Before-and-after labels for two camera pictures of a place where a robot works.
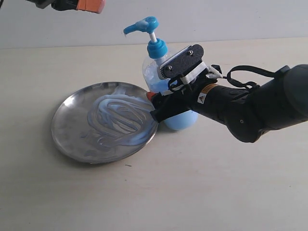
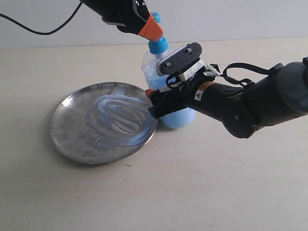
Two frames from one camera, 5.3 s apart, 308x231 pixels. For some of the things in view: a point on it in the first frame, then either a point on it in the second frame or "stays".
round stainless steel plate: x=104 y=121 stays
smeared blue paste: x=116 y=120 stays
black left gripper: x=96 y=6 -> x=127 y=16
